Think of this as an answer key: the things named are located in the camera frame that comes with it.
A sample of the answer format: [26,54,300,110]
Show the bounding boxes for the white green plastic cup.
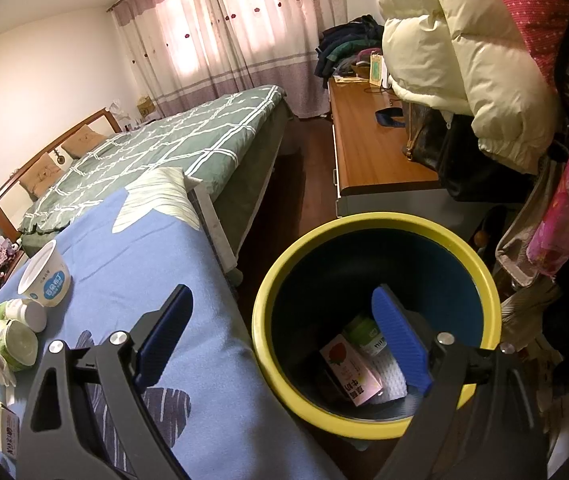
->
[0,317,40,371]

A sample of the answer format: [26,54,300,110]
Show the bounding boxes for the wooden bed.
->
[0,85,310,271]

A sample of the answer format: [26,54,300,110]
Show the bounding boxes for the green plaid quilt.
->
[17,85,288,241]

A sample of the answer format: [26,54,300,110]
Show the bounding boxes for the yellow rim bin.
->
[252,212,503,441]

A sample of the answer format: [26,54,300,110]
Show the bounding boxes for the dark blue strap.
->
[375,107,408,128]

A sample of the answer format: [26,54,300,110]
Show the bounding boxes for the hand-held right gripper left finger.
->
[17,284,195,480]

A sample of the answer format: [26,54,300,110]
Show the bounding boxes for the brown pillow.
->
[18,152,62,196]
[61,127,108,159]

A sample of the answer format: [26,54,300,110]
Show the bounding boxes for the black bag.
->
[437,115,555,206]

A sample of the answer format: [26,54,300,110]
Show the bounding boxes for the green framed picture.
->
[369,52,385,88]

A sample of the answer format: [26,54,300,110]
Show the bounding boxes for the beige cloth bag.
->
[495,195,565,291]

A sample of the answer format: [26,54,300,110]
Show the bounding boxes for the white table frame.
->
[189,182,242,286]

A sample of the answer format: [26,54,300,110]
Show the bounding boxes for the cream puffer jacket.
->
[371,0,560,176]

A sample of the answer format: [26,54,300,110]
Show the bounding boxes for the pink white curtain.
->
[107,0,380,121]

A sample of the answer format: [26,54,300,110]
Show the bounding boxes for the pile of dark clothes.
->
[315,15,385,81]

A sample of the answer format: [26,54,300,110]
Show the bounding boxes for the white round tub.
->
[17,239,74,307]

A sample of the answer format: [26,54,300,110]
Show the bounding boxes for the blue star blanket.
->
[0,167,350,480]

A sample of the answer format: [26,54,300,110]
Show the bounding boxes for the brown patterned handbag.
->
[403,102,453,173]

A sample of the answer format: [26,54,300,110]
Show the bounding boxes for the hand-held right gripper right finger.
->
[371,285,550,480]

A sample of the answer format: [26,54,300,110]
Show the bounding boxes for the clear container green label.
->
[342,312,390,358]

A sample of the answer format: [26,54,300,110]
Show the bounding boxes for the pink carton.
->
[319,335,385,408]

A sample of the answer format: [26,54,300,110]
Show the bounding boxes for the wooden desk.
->
[327,77,480,221]

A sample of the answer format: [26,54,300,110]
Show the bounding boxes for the pink patterned scarf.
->
[527,125,569,276]

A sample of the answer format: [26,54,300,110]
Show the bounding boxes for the white bottle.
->
[4,298,48,333]

